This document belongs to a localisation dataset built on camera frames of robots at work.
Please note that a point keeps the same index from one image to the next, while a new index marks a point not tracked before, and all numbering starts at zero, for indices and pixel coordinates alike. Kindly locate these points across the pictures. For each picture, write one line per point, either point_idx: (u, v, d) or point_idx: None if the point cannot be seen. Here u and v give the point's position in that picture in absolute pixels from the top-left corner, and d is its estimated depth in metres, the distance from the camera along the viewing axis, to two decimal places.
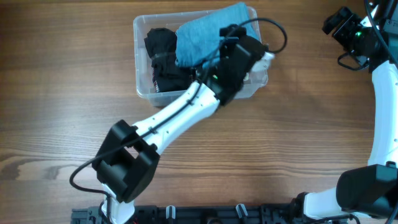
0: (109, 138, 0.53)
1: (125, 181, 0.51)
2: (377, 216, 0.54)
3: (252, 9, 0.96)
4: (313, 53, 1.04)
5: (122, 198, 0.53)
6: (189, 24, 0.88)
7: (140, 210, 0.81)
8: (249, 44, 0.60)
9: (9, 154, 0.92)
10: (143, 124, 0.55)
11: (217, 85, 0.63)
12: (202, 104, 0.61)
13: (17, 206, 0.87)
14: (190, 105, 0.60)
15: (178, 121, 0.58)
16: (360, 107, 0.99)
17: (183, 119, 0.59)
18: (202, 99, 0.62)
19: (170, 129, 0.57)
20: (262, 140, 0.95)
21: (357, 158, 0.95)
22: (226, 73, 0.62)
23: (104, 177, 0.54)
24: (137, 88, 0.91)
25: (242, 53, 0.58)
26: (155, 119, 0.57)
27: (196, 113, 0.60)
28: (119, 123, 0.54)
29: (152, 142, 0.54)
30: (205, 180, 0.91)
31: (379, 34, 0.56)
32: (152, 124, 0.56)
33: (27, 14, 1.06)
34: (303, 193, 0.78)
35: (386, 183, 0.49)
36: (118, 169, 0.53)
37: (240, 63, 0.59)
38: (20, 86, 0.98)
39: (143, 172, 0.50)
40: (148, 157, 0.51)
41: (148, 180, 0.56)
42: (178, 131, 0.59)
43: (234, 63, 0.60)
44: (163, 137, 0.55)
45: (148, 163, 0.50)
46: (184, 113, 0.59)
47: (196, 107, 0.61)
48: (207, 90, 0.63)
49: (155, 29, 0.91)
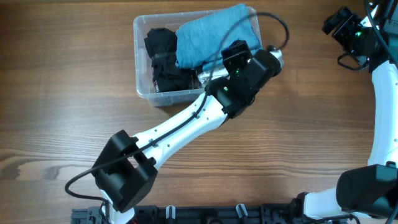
0: (109, 148, 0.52)
1: (122, 193, 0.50)
2: (377, 216, 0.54)
3: (252, 9, 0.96)
4: (312, 53, 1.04)
5: (118, 208, 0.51)
6: (189, 25, 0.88)
7: (140, 210, 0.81)
8: (265, 58, 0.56)
9: (9, 154, 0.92)
10: (143, 135, 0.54)
11: (226, 97, 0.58)
12: (208, 117, 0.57)
13: (16, 206, 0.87)
14: (195, 118, 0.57)
15: (180, 135, 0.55)
16: (360, 107, 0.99)
17: (186, 134, 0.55)
18: (208, 111, 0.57)
19: (170, 143, 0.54)
20: (262, 140, 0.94)
21: (357, 158, 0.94)
22: (237, 86, 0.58)
23: (102, 186, 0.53)
24: (137, 88, 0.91)
25: (258, 68, 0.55)
26: (157, 131, 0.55)
27: (200, 127, 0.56)
28: (120, 133, 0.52)
29: (151, 156, 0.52)
30: (205, 180, 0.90)
31: (379, 34, 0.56)
32: (153, 136, 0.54)
33: (28, 15, 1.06)
34: (303, 193, 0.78)
35: (387, 184, 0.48)
36: (114, 179, 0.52)
37: (254, 76, 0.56)
38: (21, 86, 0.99)
39: (140, 186, 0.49)
40: (147, 172, 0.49)
41: (147, 192, 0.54)
42: (180, 147, 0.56)
43: (247, 77, 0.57)
44: (163, 151, 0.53)
45: (145, 178, 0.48)
46: (188, 127, 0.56)
47: (202, 121, 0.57)
48: (213, 102, 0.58)
49: (155, 29, 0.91)
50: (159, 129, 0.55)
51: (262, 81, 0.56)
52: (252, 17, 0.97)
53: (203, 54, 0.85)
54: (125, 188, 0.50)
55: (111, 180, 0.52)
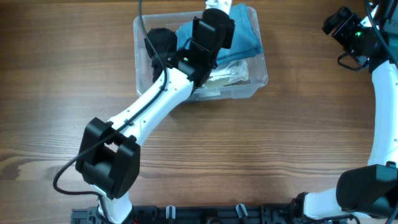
0: (86, 137, 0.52)
1: (111, 177, 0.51)
2: (378, 216, 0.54)
3: (252, 9, 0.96)
4: (312, 53, 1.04)
5: (112, 193, 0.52)
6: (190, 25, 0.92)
7: (140, 210, 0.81)
8: (212, 20, 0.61)
9: (9, 154, 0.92)
10: (117, 119, 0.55)
11: (188, 66, 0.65)
12: (176, 88, 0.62)
13: (16, 206, 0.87)
14: (163, 91, 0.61)
15: (153, 109, 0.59)
16: (360, 108, 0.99)
17: (157, 107, 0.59)
18: (173, 82, 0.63)
19: (146, 118, 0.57)
20: (262, 140, 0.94)
21: (357, 158, 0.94)
22: (195, 52, 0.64)
23: (91, 177, 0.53)
24: (137, 88, 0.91)
25: (208, 32, 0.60)
26: (130, 111, 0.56)
27: (170, 98, 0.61)
28: (91, 121, 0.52)
29: (129, 134, 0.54)
30: (205, 180, 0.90)
31: (379, 34, 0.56)
32: (128, 116, 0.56)
33: (28, 15, 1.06)
34: (303, 193, 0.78)
35: (387, 184, 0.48)
36: (101, 167, 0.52)
37: (207, 38, 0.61)
38: (21, 86, 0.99)
39: (128, 163, 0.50)
40: (129, 149, 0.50)
41: (135, 173, 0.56)
42: (156, 118, 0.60)
43: (201, 41, 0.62)
44: (141, 127, 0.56)
45: (130, 155, 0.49)
46: (158, 100, 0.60)
47: (170, 93, 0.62)
48: (177, 74, 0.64)
49: (155, 29, 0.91)
50: (131, 109, 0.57)
51: (216, 42, 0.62)
52: (252, 17, 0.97)
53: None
54: (114, 172, 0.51)
55: (97, 169, 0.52)
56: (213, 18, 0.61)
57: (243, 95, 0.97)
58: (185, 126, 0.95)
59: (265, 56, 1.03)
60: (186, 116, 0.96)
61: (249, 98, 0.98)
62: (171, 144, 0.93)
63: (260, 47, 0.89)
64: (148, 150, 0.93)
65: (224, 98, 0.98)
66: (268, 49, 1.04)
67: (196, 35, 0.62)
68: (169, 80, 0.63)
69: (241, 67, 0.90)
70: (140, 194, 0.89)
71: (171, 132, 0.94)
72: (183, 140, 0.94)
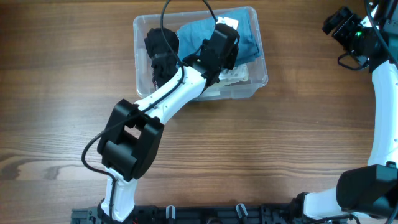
0: (113, 117, 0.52)
1: (134, 155, 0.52)
2: (378, 216, 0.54)
3: (252, 9, 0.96)
4: (312, 53, 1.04)
5: (133, 173, 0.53)
6: (190, 27, 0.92)
7: (140, 210, 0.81)
8: (224, 30, 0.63)
9: (9, 154, 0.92)
10: (142, 101, 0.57)
11: (201, 67, 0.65)
12: (192, 82, 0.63)
13: (16, 206, 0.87)
14: (183, 83, 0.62)
15: (173, 98, 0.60)
16: (360, 107, 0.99)
17: (178, 96, 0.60)
18: (190, 77, 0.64)
19: (168, 104, 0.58)
20: (262, 140, 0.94)
21: (357, 158, 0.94)
22: (206, 57, 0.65)
23: (112, 156, 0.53)
24: (137, 88, 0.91)
25: (220, 39, 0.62)
26: (153, 97, 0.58)
27: (187, 90, 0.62)
28: (119, 102, 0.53)
29: (154, 116, 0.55)
30: (205, 180, 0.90)
31: (379, 34, 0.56)
32: (151, 101, 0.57)
33: (27, 15, 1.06)
34: (303, 193, 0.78)
35: (387, 184, 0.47)
36: (124, 146, 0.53)
37: (219, 46, 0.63)
38: (21, 86, 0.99)
39: (152, 142, 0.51)
40: (154, 127, 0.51)
41: (154, 155, 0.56)
42: (175, 107, 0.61)
43: (214, 48, 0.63)
44: (163, 111, 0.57)
45: (156, 133, 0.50)
46: (178, 90, 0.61)
47: (189, 84, 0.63)
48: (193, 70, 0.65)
49: (155, 29, 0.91)
50: (153, 95, 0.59)
51: (227, 50, 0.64)
52: (252, 17, 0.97)
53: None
54: (137, 150, 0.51)
55: (120, 149, 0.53)
56: (226, 28, 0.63)
57: (243, 94, 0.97)
58: (185, 126, 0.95)
59: (265, 56, 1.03)
60: (186, 116, 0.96)
61: (249, 98, 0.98)
62: (171, 145, 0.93)
63: (260, 51, 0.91)
64: None
65: (224, 98, 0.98)
66: (268, 49, 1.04)
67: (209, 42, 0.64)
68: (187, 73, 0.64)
69: (240, 68, 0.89)
70: (140, 194, 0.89)
71: (171, 132, 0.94)
72: (183, 140, 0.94)
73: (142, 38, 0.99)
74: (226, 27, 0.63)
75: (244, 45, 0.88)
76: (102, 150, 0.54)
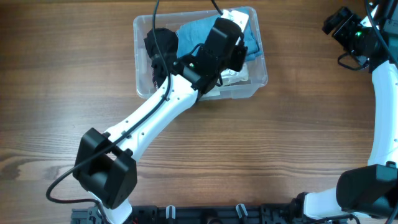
0: (83, 148, 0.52)
1: (106, 190, 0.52)
2: (378, 216, 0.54)
3: (252, 9, 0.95)
4: (312, 53, 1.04)
5: (107, 205, 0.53)
6: (190, 26, 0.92)
7: (140, 210, 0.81)
8: (224, 29, 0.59)
9: (9, 154, 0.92)
10: (117, 129, 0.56)
11: (194, 72, 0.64)
12: (178, 98, 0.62)
13: (16, 206, 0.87)
14: (165, 101, 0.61)
15: (153, 120, 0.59)
16: (360, 107, 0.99)
17: (158, 117, 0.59)
18: (176, 91, 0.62)
19: (145, 130, 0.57)
20: (262, 140, 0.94)
21: (357, 158, 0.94)
22: (203, 58, 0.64)
23: (87, 186, 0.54)
24: (137, 88, 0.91)
25: (218, 39, 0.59)
26: (128, 122, 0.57)
27: (171, 108, 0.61)
28: (90, 132, 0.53)
29: (125, 147, 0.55)
30: (205, 180, 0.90)
31: (379, 35, 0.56)
32: (126, 127, 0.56)
33: (28, 14, 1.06)
34: (303, 193, 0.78)
35: (387, 184, 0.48)
36: (97, 178, 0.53)
37: (216, 47, 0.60)
38: (20, 86, 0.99)
39: (122, 179, 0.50)
40: (124, 163, 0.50)
41: (133, 185, 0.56)
42: (158, 127, 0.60)
43: (211, 50, 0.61)
44: (138, 140, 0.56)
45: (125, 169, 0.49)
46: (160, 110, 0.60)
47: (173, 102, 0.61)
48: (181, 82, 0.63)
49: (155, 29, 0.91)
50: (130, 119, 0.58)
51: (228, 51, 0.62)
52: (252, 17, 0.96)
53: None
54: (109, 185, 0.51)
55: (93, 180, 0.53)
56: (227, 25, 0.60)
57: (243, 94, 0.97)
58: (185, 126, 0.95)
59: (265, 55, 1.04)
60: (186, 116, 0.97)
61: (249, 98, 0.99)
62: (171, 145, 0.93)
63: (260, 50, 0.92)
64: (149, 150, 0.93)
65: (224, 98, 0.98)
66: (268, 48, 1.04)
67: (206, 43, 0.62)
68: (171, 88, 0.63)
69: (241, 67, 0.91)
70: (140, 194, 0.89)
71: (171, 132, 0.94)
72: (183, 140, 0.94)
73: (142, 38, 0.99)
74: (229, 24, 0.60)
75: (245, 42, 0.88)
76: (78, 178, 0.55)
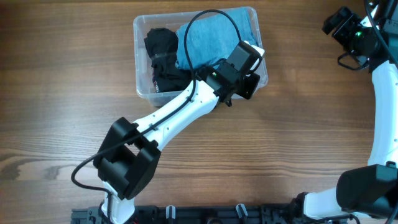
0: (110, 135, 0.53)
1: (127, 178, 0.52)
2: (378, 216, 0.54)
3: (252, 9, 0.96)
4: (312, 53, 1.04)
5: (125, 195, 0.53)
6: (190, 26, 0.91)
7: (140, 210, 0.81)
8: (247, 50, 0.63)
9: (9, 154, 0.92)
10: (143, 121, 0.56)
11: (215, 82, 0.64)
12: (202, 101, 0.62)
13: (16, 206, 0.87)
14: (190, 102, 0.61)
15: (178, 118, 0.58)
16: (360, 107, 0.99)
17: (182, 116, 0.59)
18: (201, 94, 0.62)
19: (170, 126, 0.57)
20: (262, 140, 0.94)
21: (357, 158, 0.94)
22: (226, 71, 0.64)
23: (106, 173, 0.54)
24: (137, 88, 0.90)
25: (241, 55, 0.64)
26: (155, 116, 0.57)
27: (195, 109, 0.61)
28: (120, 119, 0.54)
29: (152, 139, 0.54)
30: (205, 180, 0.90)
31: (378, 34, 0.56)
32: (152, 121, 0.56)
33: (27, 14, 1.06)
34: (303, 193, 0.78)
35: (387, 183, 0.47)
36: (119, 167, 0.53)
37: (239, 61, 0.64)
38: (20, 86, 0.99)
39: (146, 168, 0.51)
40: (150, 154, 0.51)
41: (150, 178, 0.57)
42: (180, 127, 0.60)
43: (234, 63, 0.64)
44: (164, 134, 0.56)
45: (150, 160, 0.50)
46: (184, 109, 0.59)
47: (196, 104, 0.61)
48: (206, 85, 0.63)
49: (155, 29, 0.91)
50: (157, 114, 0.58)
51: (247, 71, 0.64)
52: (252, 17, 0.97)
53: (203, 58, 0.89)
54: (130, 173, 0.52)
55: (115, 167, 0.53)
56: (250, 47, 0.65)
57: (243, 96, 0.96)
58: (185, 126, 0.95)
59: (265, 56, 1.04)
60: None
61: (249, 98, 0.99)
62: (171, 145, 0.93)
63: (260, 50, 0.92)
64: None
65: None
66: (269, 48, 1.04)
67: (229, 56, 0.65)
68: (196, 91, 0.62)
69: None
70: (140, 194, 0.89)
71: None
72: (183, 140, 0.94)
73: (142, 38, 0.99)
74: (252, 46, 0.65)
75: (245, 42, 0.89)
76: (98, 165, 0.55)
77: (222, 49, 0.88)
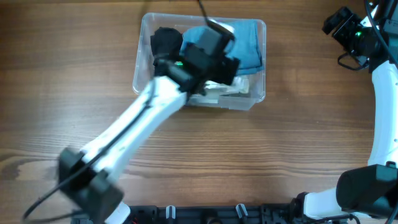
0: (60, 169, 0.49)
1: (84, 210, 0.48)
2: (378, 216, 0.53)
3: (262, 23, 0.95)
4: (312, 53, 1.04)
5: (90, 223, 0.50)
6: (199, 30, 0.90)
7: (140, 210, 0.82)
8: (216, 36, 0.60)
9: (9, 154, 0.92)
10: (92, 147, 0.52)
11: (183, 71, 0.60)
12: (159, 105, 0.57)
13: (16, 206, 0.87)
14: (147, 109, 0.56)
15: (133, 131, 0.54)
16: (360, 107, 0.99)
17: (138, 129, 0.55)
18: (159, 98, 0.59)
19: (124, 144, 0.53)
20: (262, 140, 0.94)
21: (357, 158, 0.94)
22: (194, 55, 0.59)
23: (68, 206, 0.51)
24: (134, 84, 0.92)
25: (210, 40, 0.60)
26: (105, 139, 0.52)
27: (153, 116, 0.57)
28: (63, 153, 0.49)
29: (102, 167, 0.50)
30: (205, 180, 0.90)
31: (379, 34, 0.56)
32: (103, 144, 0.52)
33: (28, 14, 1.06)
34: (303, 193, 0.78)
35: (387, 183, 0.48)
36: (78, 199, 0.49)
37: (209, 44, 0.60)
38: (20, 86, 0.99)
39: (98, 202, 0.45)
40: (100, 186, 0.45)
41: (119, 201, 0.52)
42: (137, 141, 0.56)
43: (203, 47, 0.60)
44: (117, 155, 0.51)
45: (100, 193, 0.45)
46: (141, 119, 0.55)
47: (156, 109, 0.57)
48: (164, 84, 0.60)
49: (163, 28, 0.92)
50: (107, 133, 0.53)
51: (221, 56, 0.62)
52: (261, 30, 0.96)
53: None
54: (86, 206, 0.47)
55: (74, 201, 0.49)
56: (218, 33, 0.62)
57: (240, 106, 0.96)
58: (185, 126, 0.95)
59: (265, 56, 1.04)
60: (186, 116, 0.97)
61: None
62: (171, 145, 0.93)
63: (262, 65, 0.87)
64: (149, 150, 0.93)
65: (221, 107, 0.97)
66: (269, 48, 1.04)
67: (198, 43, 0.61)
68: (155, 94, 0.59)
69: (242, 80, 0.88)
70: (140, 194, 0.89)
71: (171, 132, 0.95)
72: (183, 140, 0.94)
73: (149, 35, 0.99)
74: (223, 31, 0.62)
75: (249, 55, 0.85)
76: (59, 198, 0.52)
77: None
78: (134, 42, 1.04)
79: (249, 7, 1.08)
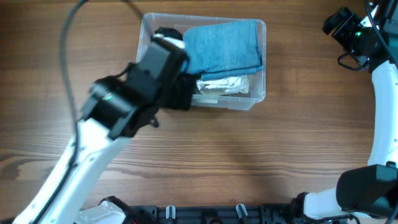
0: None
1: None
2: (379, 216, 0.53)
3: (262, 23, 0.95)
4: (312, 54, 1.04)
5: None
6: (198, 30, 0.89)
7: (140, 210, 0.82)
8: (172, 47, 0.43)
9: (9, 154, 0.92)
10: (21, 219, 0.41)
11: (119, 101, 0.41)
12: (92, 157, 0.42)
13: (17, 206, 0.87)
14: (73, 167, 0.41)
15: (61, 200, 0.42)
16: (360, 107, 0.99)
17: (69, 193, 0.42)
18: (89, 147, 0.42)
19: (53, 216, 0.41)
20: (262, 140, 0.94)
21: (357, 158, 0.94)
22: (135, 83, 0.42)
23: None
24: None
25: (156, 53, 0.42)
26: (35, 206, 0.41)
27: (84, 175, 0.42)
28: None
29: None
30: (205, 180, 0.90)
31: (378, 34, 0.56)
32: (32, 216, 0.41)
33: (28, 14, 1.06)
34: (303, 193, 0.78)
35: (387, 183, 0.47)
36: None
37: (157, 64, 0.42)
38: (20, 86, 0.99)
39: None
40: None
41: None
42: (71, 206, 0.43)
43: (148, 68, 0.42)
44: None
45: None
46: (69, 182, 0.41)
47: (84, 165, 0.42)
48: (94, 128, 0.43)
49: (163, 28, 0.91)
50: (37, 201, 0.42)
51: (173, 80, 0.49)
52: (261, 30, 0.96)
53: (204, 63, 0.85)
54: None
55: None
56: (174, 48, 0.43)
57: (240, 106, 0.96)
58: (185, 126, 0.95)
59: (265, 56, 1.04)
60: (186, 116, 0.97)
61: None
62: (171, 145, 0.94)
63: (262, 65, 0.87)
64: (149, 150, 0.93)
65: (221, 107, 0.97)
66: (269, 49, 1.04)
67: (143, 56, 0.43)
68: (82, 145, 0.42)
69: (240, 79, 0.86)
70: (140, 194, 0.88)
71: (171, 132, 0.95)
72: (183, 140, 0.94)
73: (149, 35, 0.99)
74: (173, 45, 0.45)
75: (249, 55, 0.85)
76: None
77: (225, 59, 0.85)
78: (134, 42, 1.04)
79: (249, 7, 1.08)
